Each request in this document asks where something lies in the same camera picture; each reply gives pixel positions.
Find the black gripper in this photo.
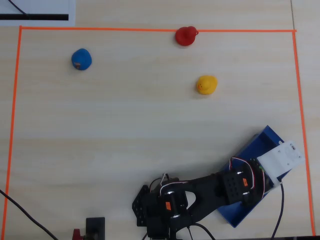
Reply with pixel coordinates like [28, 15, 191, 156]
[249, 157, 275, 195]

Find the blue rectangular box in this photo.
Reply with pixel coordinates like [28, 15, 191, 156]
[216, 124, 286, 229]

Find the yellow rubber duck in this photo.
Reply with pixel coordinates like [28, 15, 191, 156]
[195, 75, 219, 95]

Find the red rubber duck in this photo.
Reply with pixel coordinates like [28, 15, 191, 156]
[174, 25, 200, 47]

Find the small black box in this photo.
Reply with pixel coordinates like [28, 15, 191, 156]
[85, 216, 106, 240]

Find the blue rubber duck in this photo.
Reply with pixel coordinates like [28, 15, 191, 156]
[71, 48, 93, 72]

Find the orange tape strip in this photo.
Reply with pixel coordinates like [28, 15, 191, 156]
[291, 30, 317, 237]
[0, 26, 23, 240]
[19, 25, 297, 34]

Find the white gripper camera mount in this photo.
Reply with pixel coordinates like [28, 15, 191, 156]
[255, 140, 306, 188]

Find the black camera cable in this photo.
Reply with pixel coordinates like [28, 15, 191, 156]
[186, 182, 285, 240]

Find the red clamp handle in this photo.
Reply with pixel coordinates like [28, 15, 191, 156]
[72, 227, 84, 240]

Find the black table cable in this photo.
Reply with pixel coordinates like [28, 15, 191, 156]
[0, 189, 59, 240]

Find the thin black cable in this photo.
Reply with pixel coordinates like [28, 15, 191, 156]
[8, 0, 30, 16]

